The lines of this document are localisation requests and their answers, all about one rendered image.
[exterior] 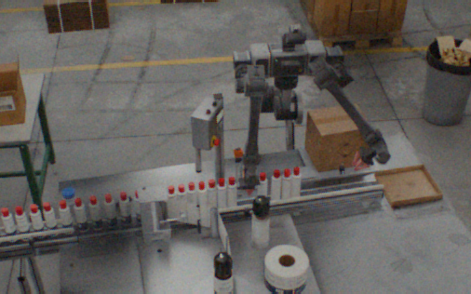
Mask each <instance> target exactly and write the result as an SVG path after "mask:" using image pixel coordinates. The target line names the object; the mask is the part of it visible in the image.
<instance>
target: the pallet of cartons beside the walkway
mask: <svg viewBox="0 0 471 294"><path fill-rule="evenodd" d="M299 2H300V4H301V6H302V8H303V13H304V15H305V16H306V18H307V19H308V21H309V23H310V27H311V28H312V31H313V33H314V34H315V36H316V39H317V40H321V41H322V45H323V47H328V48H329V47H332V44H333V42H343V41H351V44H352V46H353V47H354V49H367V48H369V45H370V40H376V39H387V41H389V43H390V47H401V41H402V37H401V36H402V34H403V33H402V32H401V29H402V26H403V23H404V19H405V11H406V8H407V4H408V0H299Z"/></svg>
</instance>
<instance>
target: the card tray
mask: <svg viewBox="0 0 471 294"><path fill-rule="evenodd" d="M374 177H375V179H376V180H377V181H378V182H379V183H380V184H383V185H384V187H383V188H382V189H383V191H384V194H385V196H386V199H387V200H388V202H389V204H390V205H391V207H394V206H405V205H410V204H415V203H421V202H425V201H431V200H436V199H442V198H443V194H444V193H442V191H441V190H440V187H439V186H438V185H437V183H436V182H435V179H434V178H433V177H432V176H431V175H430V172H429V170H427V168H426V167H425V165H413V166H408V167H398V168H392V169H387V170H381V171H380V172H375V176H374Z"/></svg>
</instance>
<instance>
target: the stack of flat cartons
mask: <svg viewBox="0 0 471 294"><path fill-rule="evenodd" d="M43 9H44V12H45V19H46V23H47V27H48V33H64V32H72V31H81V30H96V29H108V28H110V21H109V19H110V9H109V3H108V0H44V4H43Z"/></svg>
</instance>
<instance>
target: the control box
mask: <svg viewBox="0 0 471 294"><path fill-rule="evenodd" d="M213 102H214V100H213V99H209V98H204V100H203V101H202V103H201V104H200V105H199V106H198V107H197V109H196V110H195V111H194V113H193V114H192V115H191V128H192V143H193V147H196V148H199V149H202V150H206V151H210V150H211V149H212V148H213V147H214V144H213V141H214V140H216V139H220V136H221V135H222V134H223V132H224V127H223V125H222V127H221V128H220V130H219V131H218V133H217V134H216V126H217V125H218V124H219V123H220V122H221V120H222V119H223V117H222V118H221V119H220V122H218V124H217V125H216V114H217V113H218V112H219V110H220V109H221V107H222V106H223V103H221V102H219V101H218V103H217V107H212V103H213ZM207 109H209V110H210V111H211V115H206V111H207Z"/></svg>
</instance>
